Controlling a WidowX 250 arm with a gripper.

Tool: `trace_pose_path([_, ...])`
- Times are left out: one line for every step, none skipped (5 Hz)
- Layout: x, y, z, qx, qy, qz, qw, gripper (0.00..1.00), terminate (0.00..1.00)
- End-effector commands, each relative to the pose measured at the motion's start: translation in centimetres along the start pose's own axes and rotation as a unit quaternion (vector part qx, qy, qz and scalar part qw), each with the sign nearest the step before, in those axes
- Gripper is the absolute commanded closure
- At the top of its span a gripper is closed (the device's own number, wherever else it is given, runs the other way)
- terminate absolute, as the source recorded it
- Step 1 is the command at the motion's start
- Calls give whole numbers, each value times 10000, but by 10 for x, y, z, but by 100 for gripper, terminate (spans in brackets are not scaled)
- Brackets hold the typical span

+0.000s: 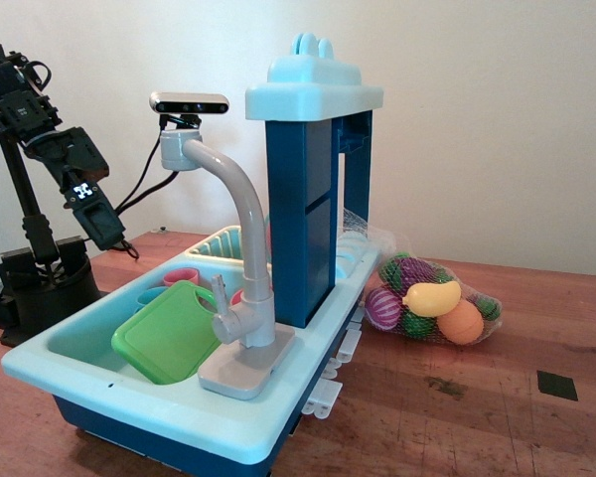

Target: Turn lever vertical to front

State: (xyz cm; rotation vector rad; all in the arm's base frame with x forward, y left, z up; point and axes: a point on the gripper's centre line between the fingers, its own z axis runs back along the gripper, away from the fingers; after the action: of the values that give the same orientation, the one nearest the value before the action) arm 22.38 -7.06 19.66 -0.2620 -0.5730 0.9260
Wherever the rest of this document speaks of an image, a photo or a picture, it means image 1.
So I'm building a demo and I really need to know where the yellow toy mango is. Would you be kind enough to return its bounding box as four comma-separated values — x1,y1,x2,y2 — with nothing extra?
402,281,462,317

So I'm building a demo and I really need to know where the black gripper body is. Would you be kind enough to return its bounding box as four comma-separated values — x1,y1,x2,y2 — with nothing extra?
24,127,109,182

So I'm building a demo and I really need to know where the teal dish rack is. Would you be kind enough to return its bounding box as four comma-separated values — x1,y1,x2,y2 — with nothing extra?
186,225,242,260

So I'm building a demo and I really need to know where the blue toy cup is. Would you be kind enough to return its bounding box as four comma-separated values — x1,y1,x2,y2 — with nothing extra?
136,286,167,310

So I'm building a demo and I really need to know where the grey faucet lever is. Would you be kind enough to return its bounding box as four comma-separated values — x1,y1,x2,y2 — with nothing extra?
212,274,228,315

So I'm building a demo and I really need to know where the light blue toy sink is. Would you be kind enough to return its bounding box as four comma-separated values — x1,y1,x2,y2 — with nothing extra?
2,226,379,476

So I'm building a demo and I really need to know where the mesh bag of toys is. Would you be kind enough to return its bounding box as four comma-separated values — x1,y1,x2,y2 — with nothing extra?
336,210,503,346

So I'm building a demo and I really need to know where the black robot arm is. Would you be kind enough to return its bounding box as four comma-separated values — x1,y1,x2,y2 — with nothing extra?
0,45,125,265

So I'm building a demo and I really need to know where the white plastic clip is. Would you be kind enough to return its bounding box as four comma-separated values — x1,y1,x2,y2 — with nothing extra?
336,329,362,364
302,379,343,419

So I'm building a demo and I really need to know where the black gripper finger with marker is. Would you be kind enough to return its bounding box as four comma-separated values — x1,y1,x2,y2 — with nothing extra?
61,170,125,250

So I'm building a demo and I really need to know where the orange toy fruit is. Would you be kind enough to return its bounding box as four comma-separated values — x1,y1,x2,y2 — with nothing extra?
437,300,484,345

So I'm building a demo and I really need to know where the blue toy shelf tower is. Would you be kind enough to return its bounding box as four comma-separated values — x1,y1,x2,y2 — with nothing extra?
245,33,383,328

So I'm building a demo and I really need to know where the purple toy onion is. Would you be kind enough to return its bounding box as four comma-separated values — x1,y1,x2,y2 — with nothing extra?
366,287,402,331

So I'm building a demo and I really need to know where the black tape patch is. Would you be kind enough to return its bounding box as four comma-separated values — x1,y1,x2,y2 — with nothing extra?
536,370,578,401

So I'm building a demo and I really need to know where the pink toy cup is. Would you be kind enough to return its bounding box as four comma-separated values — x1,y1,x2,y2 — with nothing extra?
163,267,200,286

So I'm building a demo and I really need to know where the green plastic cutting board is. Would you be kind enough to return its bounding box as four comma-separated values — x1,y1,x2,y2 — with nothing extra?
111,281,220,385

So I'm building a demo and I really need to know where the grey depth camera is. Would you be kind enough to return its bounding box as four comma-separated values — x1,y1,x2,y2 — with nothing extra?
149,91,229,114

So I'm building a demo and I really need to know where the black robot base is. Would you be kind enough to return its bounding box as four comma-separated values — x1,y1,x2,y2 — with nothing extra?
0,237,101,348

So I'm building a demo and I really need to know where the black camera cable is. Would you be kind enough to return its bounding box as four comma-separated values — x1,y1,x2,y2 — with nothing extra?
109,114,203,260

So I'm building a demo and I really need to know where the grey toy faucet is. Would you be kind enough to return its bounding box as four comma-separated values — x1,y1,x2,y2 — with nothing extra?
159,127,297,401

